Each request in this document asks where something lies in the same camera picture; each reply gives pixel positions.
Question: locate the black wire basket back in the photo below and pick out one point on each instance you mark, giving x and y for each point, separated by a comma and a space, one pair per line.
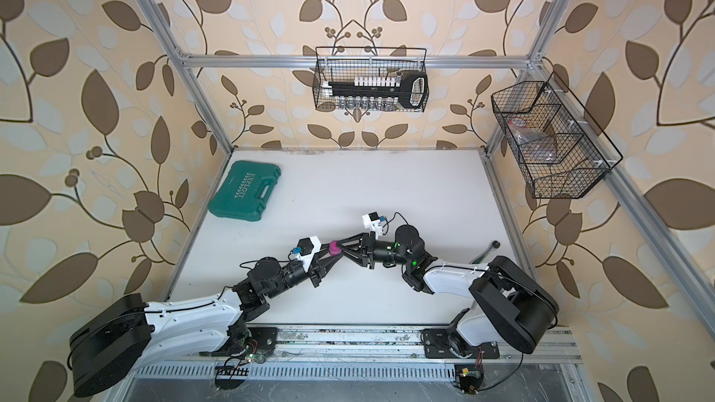
347, 62

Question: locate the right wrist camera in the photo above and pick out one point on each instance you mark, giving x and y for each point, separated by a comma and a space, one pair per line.
375, 223

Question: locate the black wire basket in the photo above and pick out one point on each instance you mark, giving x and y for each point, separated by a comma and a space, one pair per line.
347, 62
560, 148

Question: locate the magenta paint jar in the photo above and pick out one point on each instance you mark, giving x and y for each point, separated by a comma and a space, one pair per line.
334, 249

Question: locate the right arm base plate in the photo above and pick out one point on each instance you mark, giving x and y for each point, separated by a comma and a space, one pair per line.
448, 344

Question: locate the black wire basket right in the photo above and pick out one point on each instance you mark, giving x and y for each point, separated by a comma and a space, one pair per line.
560, 148

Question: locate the socket set rail holder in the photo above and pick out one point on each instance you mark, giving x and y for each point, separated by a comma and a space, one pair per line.
405, 91

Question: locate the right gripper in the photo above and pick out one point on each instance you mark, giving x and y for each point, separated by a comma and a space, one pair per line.
367, 249

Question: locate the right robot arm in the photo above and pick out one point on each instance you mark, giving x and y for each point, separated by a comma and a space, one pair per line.
507, 304

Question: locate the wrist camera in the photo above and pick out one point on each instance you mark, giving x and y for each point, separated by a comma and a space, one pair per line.
375, 223
306, 250

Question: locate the green plastic tool case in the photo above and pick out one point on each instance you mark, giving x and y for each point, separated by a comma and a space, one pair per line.
245, 191

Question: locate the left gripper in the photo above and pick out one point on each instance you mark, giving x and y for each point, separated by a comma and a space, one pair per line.
319, 269

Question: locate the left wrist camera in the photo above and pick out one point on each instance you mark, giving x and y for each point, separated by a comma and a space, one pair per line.
306, 250

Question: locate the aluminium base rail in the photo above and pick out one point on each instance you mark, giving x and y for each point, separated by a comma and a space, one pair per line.
361, 343

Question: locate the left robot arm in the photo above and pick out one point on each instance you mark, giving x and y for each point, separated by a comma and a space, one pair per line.
132, 333

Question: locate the plastic bag in basket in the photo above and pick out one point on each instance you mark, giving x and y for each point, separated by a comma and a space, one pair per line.
535, 146

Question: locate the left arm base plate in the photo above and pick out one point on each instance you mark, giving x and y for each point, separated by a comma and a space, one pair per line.
249, 341

